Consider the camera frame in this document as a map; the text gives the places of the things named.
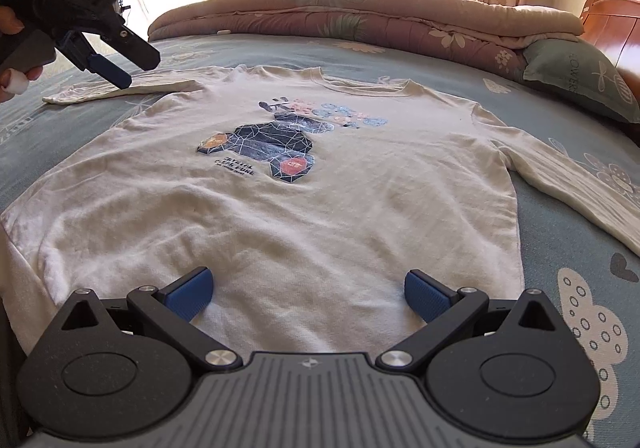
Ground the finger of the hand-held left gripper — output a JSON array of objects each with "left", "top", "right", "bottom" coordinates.
[
  {"left": 102, "top": 17, "right": 162, "bottom": 72},
  {"left": 55, "top": 32, "right": 133, "bottom": 90}
]

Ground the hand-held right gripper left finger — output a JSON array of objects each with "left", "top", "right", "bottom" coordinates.
[{"left": 57, "top": 267, "right": 251, "bottom": 371}]

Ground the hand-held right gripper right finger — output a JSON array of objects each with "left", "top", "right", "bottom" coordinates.
[{"left": 375, "top": 269, "right": 563, "bottom": 374}]

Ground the white long-sleeve printed shirt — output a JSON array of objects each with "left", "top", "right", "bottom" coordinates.
[{"left": 0, "top": 64, "right": 640, "bottom": 354}]

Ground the person's left hand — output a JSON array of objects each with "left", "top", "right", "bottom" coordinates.
[{"left": 0, "top": 6, "right": 46, "bottom": 104}]

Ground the folded pink floral quilt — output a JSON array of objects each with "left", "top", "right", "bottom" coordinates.
[{"left": 147, "top": 0, "right": 586, "bottom": 84}]

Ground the teal flower-print pillow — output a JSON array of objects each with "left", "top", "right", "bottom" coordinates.
[{"left": 522, "top": 38, "right": 640, "bottom": 124}]

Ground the wooden bed headboard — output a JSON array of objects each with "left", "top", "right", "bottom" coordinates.
[{"left": 580, "top": 0, "right": 640, "bottom": 149}]

